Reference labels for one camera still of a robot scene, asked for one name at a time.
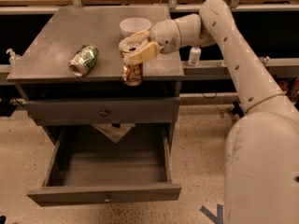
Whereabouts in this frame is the orange soda can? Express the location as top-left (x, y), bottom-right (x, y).
top-left (120, 42), bottom-right (144, 87)

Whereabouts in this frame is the open grey middle drawer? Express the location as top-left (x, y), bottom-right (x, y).
top-left (27, 124), bottom-right (181, 206)

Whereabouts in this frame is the black metal stand leg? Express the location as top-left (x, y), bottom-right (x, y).
top-left (233, 101), bottom-right (245, 118)

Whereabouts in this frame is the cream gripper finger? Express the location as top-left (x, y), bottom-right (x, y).
top-left (125, 41), bottom-right (160, 65)
top-left (119, 30), bottom-right (150, 49)

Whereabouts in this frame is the orange bottle under shelf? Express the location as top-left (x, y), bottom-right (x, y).
top-left (278, 80), bottom-right (288, 93)

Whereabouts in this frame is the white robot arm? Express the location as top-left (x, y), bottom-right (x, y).
top-left (119, 0), bottom-right (299, 224)

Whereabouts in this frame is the green soda can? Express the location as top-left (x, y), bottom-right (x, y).
top-left (68, 44), bottom-right (98, 77)

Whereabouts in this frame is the closed grey top drawer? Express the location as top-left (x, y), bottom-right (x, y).
top-left (24, 97), bottom-right (179, 126)

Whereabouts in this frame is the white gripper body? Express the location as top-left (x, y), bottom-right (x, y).
top-left (149, 20), bottom-right (181, 54)

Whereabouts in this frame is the crumpled paper in cabinet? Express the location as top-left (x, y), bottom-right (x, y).
top-left (93, 123), bottom-right (135, 143)

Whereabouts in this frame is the clear pump bottle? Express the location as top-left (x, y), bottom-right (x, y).
top-left (7, 49), bottom-right (21, 65)

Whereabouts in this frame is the white bowl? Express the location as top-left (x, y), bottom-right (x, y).
top-left (120, 18), bottom-right (151, 37)

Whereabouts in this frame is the grey drawer cabinet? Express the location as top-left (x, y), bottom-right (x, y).
top-left (7, 6), bottom-right (183, 141)

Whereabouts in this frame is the white pump bottle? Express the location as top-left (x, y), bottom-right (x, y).
top-left (188, 47), bottom-right (201, 66)

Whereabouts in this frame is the crumpled clear wrapper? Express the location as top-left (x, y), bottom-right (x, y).
top-left (261, 57), bottom-right (270, 65)

